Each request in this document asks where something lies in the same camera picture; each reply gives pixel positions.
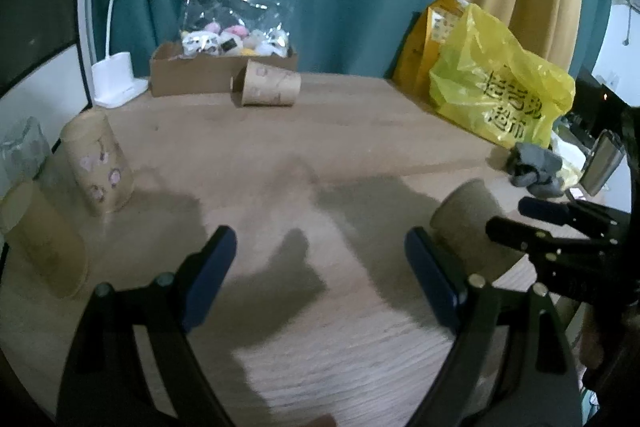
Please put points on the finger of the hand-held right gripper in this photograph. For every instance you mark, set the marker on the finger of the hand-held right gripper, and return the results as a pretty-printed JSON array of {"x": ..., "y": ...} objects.
[
  {"x": 515, "y": 234},
  {"x": 542, "y": 208}
]

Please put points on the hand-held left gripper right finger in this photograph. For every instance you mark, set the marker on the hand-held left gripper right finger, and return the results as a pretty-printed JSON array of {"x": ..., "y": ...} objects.
[{"x": 431, "y": 279}]

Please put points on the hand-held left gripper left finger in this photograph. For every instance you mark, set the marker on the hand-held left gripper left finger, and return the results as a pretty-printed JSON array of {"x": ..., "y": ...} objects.
[{"x": 210, "y": 277}]

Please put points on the plain brown paper cup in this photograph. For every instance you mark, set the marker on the plain brown paper cup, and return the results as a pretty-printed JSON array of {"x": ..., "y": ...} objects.
[
  {"x": 45, "y": 247},
  {"x": 475, "y": 227}
]

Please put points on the floral brown paper cup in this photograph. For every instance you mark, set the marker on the floral brown paper cup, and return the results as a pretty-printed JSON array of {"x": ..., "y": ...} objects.
[{"x": 97, "y": 167}]

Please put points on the printed brown paper cup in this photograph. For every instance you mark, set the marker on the printed brown paper cup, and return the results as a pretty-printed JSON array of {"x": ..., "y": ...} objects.
[{"x": 270, "y": 84}]

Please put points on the clear glass cup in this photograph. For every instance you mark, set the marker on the clear glass cup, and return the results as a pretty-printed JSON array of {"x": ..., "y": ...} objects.
[{"x": 22, "y": 152}]

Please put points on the grey cloth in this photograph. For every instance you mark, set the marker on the grey cloth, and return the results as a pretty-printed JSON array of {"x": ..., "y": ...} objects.
[{"x": 535, "y": 167}]

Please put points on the silver metal tumbler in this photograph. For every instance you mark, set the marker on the silver metal tumbler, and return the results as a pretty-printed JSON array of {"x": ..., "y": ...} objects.
[{"x": 602, "y": 162}]

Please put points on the black electronic device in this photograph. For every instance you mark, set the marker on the black electronic device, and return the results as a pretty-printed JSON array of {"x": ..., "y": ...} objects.
[{"x": 607, "y": 99}]

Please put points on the yellow plastic bag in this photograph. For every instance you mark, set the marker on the yellow plastic bag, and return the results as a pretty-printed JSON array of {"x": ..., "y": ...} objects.
[{"x": 495, "y": 82}]

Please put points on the cardboard box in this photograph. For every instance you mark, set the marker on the cardboard box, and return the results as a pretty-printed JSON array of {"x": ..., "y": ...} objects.
[{"x": 200, "y": 74}]

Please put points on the orange paper bag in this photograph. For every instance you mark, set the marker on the orange paper bag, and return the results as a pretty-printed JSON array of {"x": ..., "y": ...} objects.
[{"x": 420, "y": 47}]

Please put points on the clear bag of plush toys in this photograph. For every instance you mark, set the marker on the clear bag of plush toys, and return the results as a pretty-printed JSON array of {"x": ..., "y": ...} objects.
[{"x": 232, "y": 24}]

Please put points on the white desk lamp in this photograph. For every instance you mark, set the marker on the white desk lamp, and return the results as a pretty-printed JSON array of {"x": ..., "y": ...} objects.
[{"x": 122, "y": 22}]

